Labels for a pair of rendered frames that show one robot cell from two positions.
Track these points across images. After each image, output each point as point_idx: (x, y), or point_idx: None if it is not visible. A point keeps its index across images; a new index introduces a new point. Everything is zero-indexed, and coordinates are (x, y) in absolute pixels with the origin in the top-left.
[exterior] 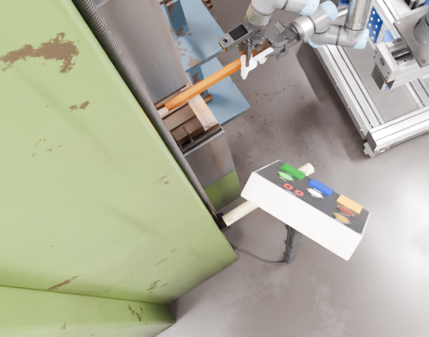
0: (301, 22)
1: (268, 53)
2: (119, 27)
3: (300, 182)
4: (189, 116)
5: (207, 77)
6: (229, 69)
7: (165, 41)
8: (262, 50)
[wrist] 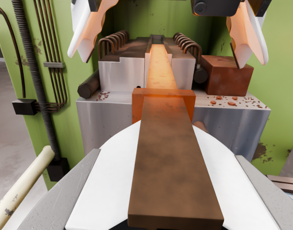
0: None
1: (93, 169)
2: None
3: None
4: (124, 55)
5: (167, 60)
6: (153, 73)
7: None
8: (139, 144)
